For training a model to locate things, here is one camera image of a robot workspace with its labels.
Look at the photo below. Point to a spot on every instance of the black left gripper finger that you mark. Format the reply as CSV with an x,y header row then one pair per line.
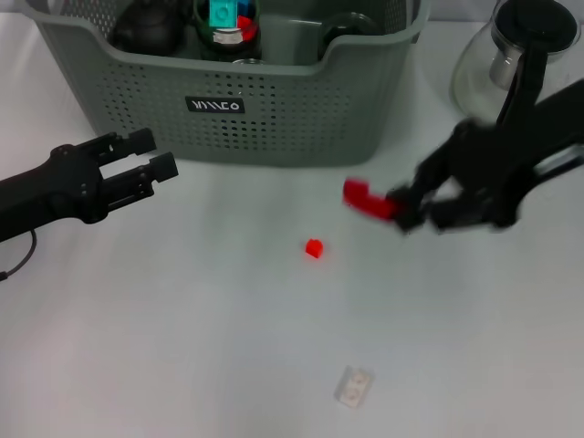
x,y
141,140
162,168

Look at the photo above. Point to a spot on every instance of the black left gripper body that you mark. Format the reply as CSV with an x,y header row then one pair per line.
x,y
50,196

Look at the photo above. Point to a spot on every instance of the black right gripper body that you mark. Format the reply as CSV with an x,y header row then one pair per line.
x,y
511,159

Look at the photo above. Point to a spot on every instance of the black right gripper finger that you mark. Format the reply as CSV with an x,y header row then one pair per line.
x,y
447,219
420,189

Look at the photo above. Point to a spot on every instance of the dark red toy brick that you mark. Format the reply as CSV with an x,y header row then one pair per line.
x,y
365,198

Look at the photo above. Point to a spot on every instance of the glass teacup black holder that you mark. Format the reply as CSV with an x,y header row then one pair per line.
x,y
203,45
247,60
347,29

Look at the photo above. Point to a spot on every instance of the small red toy brick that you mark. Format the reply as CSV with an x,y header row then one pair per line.
x,y
314,248

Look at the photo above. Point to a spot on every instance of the teal square toy brick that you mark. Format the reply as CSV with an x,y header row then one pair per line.
x,y
222,13

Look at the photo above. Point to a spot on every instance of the red wedge toy brick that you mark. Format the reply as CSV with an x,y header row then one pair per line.
x,y
247,29

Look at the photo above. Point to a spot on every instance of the grey perforated storage bin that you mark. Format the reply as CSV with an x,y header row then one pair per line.
x,y
296,123

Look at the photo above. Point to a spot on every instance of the dark clay teapot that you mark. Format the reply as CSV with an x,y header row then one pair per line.
x,y
146,29

